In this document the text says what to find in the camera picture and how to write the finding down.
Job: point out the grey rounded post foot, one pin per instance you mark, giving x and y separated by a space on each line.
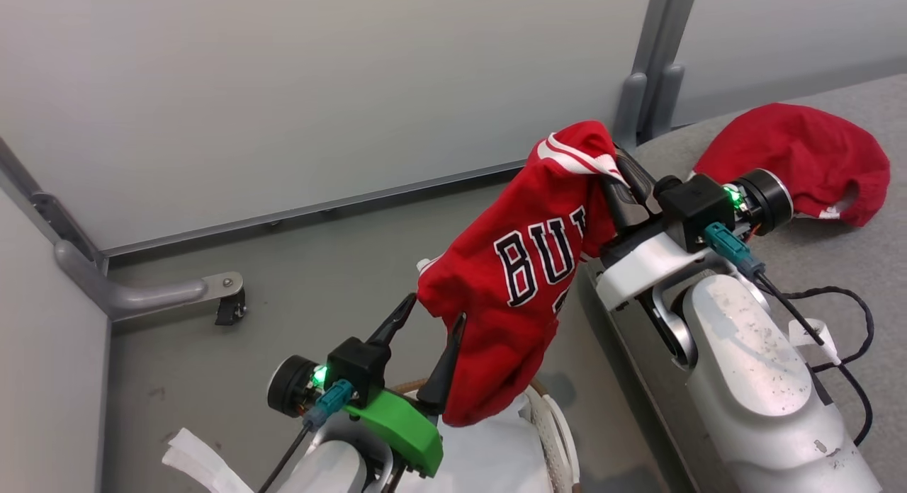
669 96
631 110

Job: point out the black caster wheel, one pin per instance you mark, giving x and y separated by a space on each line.
228 312

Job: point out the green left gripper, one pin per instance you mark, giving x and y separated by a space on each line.
414 433

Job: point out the aluminium partition bottom rail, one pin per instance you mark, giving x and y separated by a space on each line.
319 209

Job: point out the grey tubular partition foot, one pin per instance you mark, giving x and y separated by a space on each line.
156 295

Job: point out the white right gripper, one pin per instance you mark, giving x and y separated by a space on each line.
645 263

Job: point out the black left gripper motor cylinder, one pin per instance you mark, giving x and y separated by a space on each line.
287 387

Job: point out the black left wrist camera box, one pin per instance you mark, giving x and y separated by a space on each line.
358 365

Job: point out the red shorts with white trim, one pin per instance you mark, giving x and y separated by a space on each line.
801 146

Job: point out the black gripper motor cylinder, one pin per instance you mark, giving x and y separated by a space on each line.
769 195
287 387

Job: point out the white laundry basket brown rim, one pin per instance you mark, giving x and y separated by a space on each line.
560 436

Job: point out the red Bulls jersey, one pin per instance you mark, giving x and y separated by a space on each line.
496 323

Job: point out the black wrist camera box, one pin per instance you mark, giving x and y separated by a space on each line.
358 365
698 206

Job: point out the white clothing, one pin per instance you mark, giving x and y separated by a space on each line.
489 457

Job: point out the white fabric strip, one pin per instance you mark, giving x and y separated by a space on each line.
198 461

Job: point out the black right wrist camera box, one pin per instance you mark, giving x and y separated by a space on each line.
698 206

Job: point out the grey fabric sofa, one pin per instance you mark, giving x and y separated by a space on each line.
850 266

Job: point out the grey partition post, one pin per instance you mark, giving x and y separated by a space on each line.
665 25

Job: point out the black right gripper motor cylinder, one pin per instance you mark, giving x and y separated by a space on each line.
769 195

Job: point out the grey partition frame bar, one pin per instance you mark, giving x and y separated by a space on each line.
60 227

